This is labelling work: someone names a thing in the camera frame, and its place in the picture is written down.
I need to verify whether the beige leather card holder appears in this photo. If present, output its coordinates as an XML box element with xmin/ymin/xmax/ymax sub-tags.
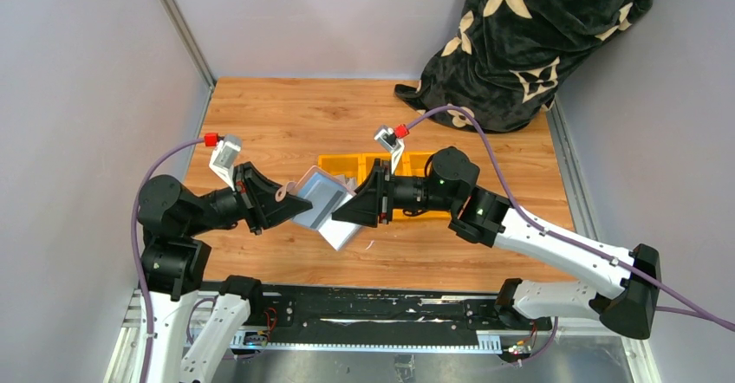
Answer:
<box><xmin>275</xmin><ymin>166</ymin><xmax>361</xmax><ymax>251</ymax></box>

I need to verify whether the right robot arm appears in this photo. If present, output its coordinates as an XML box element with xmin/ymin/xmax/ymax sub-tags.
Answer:
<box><xmin>332</xmin><ymin>146</ymin><xmax>660</xmax><ymax>340</ymax></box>

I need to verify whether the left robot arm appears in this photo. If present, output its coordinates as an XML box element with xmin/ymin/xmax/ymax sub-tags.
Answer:
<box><xmin>132</xmin><ymin>163</ymin><xmax>313</xmax><ymax>382</ymax></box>

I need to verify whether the yellow bin with silver cards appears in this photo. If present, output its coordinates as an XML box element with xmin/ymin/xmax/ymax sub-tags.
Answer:
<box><xmin>317</xmin><ymin>153</ymin><xmax>366</xmax><ymax>185</ymax></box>

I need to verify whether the black floral blanket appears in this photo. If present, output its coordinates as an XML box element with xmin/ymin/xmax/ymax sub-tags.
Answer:
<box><xmin>394</xmin><ymin>0</ymin><xmax>653</xmax><ymax>133</ymax></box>

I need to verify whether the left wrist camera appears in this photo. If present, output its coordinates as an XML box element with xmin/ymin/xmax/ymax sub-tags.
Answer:
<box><xmin>209</xmin><ymin>134</ymin><xmax>242</xmax><ymax>190</ymax></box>

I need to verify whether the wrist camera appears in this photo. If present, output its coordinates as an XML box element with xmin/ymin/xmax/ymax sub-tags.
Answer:
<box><xmin>209</xmin><ymin>134</ymin><xmax>242</xmax><ymax>190</ymax></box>
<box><xmin>374</xmin><ymin>125</ymin><xmax>405</xmax><ymax>174</ymax></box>

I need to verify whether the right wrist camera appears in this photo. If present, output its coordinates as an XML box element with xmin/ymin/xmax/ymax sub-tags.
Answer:
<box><xmin>374</xmin><ymin>125</ymin><xmax>405</xmax><ymax>174</ymax></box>

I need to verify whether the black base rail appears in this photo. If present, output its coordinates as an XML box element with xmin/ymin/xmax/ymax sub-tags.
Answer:
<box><xmin>123</xmin><ymin>279</ymin><xmax>647</xmax><ymax>354</ymax></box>

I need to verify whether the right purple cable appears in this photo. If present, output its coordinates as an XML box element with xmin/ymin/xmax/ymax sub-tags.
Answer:
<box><xmin>394</xmin><ymin>104</ymin><xmax>735</xmax><ymax>334</ymax></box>

